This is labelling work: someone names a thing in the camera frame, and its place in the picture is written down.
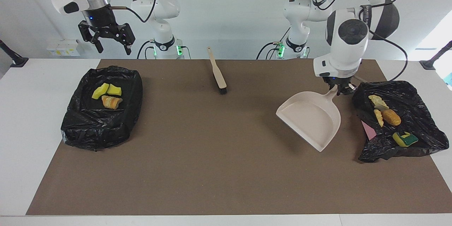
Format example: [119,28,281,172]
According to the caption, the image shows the yellow sponge with green side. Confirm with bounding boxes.
[392,131,419,148]

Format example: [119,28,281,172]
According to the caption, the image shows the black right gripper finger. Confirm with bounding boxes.
[78,21,104,54]
[118,23,136,56]

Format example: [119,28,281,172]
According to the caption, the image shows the brown table mat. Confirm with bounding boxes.
[26,59,452,216]

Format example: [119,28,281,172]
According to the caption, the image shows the black base cable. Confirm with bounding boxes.
[137,40,156,60]
[256,28,291,60]

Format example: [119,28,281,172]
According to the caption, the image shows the croissant piece pale underside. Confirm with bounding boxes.
[102,95,123,110]

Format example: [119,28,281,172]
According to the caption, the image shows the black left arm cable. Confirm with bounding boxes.
[313,0,409,84]

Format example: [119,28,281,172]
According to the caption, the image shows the beige plastic dustpan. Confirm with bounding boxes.
[276,85,341,153]

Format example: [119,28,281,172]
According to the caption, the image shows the pink bin under bag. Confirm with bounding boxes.
[361,120,377,141]

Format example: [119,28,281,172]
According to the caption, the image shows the brown bread bun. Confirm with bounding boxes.
[382,109,402,126]

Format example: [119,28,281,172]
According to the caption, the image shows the white wall socket boxes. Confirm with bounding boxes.
[47,39,81,57]

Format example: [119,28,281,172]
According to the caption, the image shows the crumpled black trash bag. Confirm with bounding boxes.
[352,81,450,164]

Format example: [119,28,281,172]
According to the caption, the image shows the rectangular bin with black bag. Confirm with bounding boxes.
[61,65,143,151]

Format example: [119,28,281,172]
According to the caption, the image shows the beige hand brush black bristles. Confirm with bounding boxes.
[207,47,228,95]

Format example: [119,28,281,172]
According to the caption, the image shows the black clamp stand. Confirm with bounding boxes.
[420,41,452,70]
[0,40,29,68]

